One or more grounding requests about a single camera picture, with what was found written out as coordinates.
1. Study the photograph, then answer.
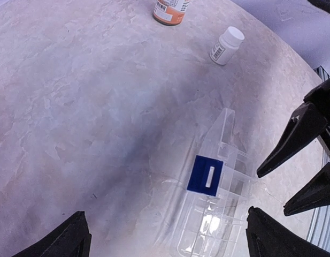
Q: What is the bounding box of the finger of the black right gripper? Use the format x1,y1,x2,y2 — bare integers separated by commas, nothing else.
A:
283,162,330,216

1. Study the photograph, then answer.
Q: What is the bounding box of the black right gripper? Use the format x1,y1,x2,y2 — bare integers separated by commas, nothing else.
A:
256,79,330,178

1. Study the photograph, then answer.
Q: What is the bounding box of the clear plastic pill organizer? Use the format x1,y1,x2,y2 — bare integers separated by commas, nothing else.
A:
160,108,258,257

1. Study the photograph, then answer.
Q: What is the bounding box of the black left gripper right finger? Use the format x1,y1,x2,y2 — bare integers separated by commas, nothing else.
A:
245,206,330,257

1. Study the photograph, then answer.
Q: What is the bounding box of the white pill bottle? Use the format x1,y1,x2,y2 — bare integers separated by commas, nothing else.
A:
209,26,245,65

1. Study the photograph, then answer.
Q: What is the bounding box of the orange pill bottle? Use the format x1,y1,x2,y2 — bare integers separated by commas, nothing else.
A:
152,0,191,26

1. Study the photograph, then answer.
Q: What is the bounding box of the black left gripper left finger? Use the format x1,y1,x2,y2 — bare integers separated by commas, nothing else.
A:
14,211,91,257

